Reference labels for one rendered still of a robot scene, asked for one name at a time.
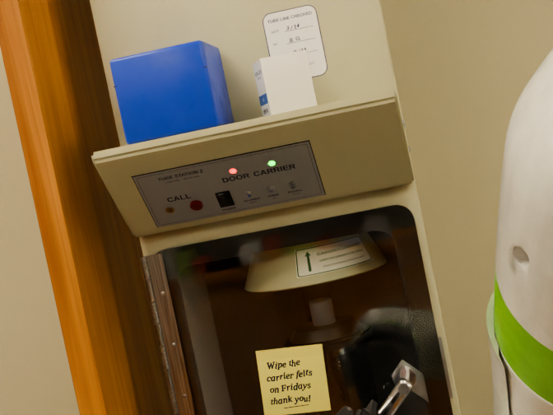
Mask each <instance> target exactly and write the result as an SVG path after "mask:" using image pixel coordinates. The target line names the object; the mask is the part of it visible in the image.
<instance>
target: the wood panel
mask: <svg viewBox="0 0 553 415"><path fill-rule="evenodd" d="M0 48H1V51H2V58H3V62H4V67H5V70H6V74H7V81H8V85H9V89H10V93H11V98H12V104H13V108H14V112H15V116H16V123H17V127H18V131H19V135H20V139H21V146H22V150H23V154H24V158H25V162H26V169H27V173H28V177H29V181H30V187H31V192H32V196H33V199H34V204H35V210H36V215H37V218H38V223H39V229H40V234H41V238H42V241H43V246H44V252H45V257H46V260H47V265H48V269H49V276H50V279H51V283H52V288H53V294H54V299H55V302H56V306H57V310H58V317H59V321H60V325H61V329H62V333H63V340H64V344H65V348H66V352H67V359H68V363H69V367H70V371H71V375H72V382H73V386H74V390H75V394H76V398H77V405H78V409H79V413H80V415H174V414H173V410H172V407H171V402H170V395H169V391H168V387H167V383H166V378H165V372H164V367H163V364H162V360H161V355H160V349H159V344H158V340H157V336H156V329H155V325H154V321H153V317H152V313H151V306H150V302H149V297H148V293H147V289H146V282H145V278H144V274H143V270H142V263H141V258H142V257H143V253H142V247H141V242H140V238H139V237H136V236H134V235H132V233H131V231H130V230H129V229H128V226H127V224H126V222H125V220H124V219H123V217H122V215H121V213H120V211H119V210H118V208H117V206H116V204H115V202H114V200H113V199H112V197H111V195H110V193H109V191H108V190H107V188H106V186H105V183H104V182H103V180H102V179H101V177H100V174H99V173H98V171H97V169H96V168H95V165H94V164H93V162H92V159H91V156H93V155H94V153H93V152H99V151H103V150H107V149H111V148H116V147H120V143H119V136H118V132H117V128H116V124H115V120H114V112H113V109H112V105H111V100H110V96H109V89H108V85H107V81H106V77H105V70H104V66H103V62H102V57H101V53H100V46H99V42H98V38H97V34H96V30H95V23H94V19H93V15H92V10H91V4H90V0H0Z"/></svg>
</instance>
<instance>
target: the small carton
mask: <svg viewBox="0 0 553 415"><path fill-rule="evenodd" d="M253 72H254V76H255V81H256V84H257V88H258V96H259V100H260V105H261V109H262V113H263V117H264V116H268V115H273V114H279V113H284V112H288V111H292V110H299V109H303V108H308V107H312V106H316V105H317V101H316V96H315V92H314V84H313V80H312V76H311V71H310V67H309V60H308V55H307V51H306V50H302V51H298V52H293V53H288V54H280V55H276V56H271V57H266V58H260V59H259V60H258V61H257V62H255V63H254V64H253Z"/></svg>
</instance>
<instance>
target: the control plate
mask: <svg viewBox="0 0 553 415"><path fill-rule="evenodd" d="M269 160H275V161H276V165H275V166H273V167H270V166H268V165H267V162H268V161H269ZM231 167H234V168H236V169H237V170H238V173H237V174H235V175H231V174H229V172H228V169H229V168H231ZM132 179H133V181H134V183H135V185H136V186H137V189H138V191H139V193H140V195H141V196H142V199H143V201H144V203H145V204H146V207H147V208H148V210H149V212H150V214H151V216H152V218H153V220H154V222H155V224H156V226H157V228H158V227H163V226H170V225H174V224H179V223H183V222H187V221H196V220H200V219H204V218H209V217H216V216H220V215H225V214H229V213H233V212H242V211H246V210H250V209H255V208H262V207H266V206H271V205H275V204H279V203H288V202H292V201H296V200H301V199H305V198H312V197H317V196H321V195H325V194H326V193H325V190H324V187H323V182H322V180H321V177H320V174H319V171H318V167H317V163H316V160H315V158H314V153H313V150H312V147H311V144H310V141H309V140H308V141H303V142H296V143H292V144H287V145H283V146H279V147H272V148H268V149H263V150H259V151H255V152H247V153H244V154H239V155H235V156H228V157H223V158H219V159H215V160H210V161H204V162H199V163H195V164H191V165H186V166H179V167H175V168H171V169H167V170H159V171H155V172H151V173H146V174H142V175H135V176H132ZM291 181H294V182H296V183H297V186H295V188H294V189H292V188H291V187H290V186H289V183H290V182H291ZM270 185H271V186H274V187H275V190H274V191H273V193H270V192H269V191H267V187H268V186H270ZM227 190H229V191H230V194H231V197H232V198H233V201H234V203H235V205H233V206H229V207H221V206H220V204H219V203H218V200H217V198H216V195H215V193H219V192H223V191H227ZM247 190H253V195H252V196H251V197H248V196H247V195H246V193H245V192H246V191H247ZM194 200H198V201H201V202H202V204H203V207H202V209H200V210H197V211H196V210H192V208H191V207H190V203H191V202H192V201H194ZM167 207H172V208H174V212H173V213H167V212H166V211H165V209H166V208H167Z"/></svg>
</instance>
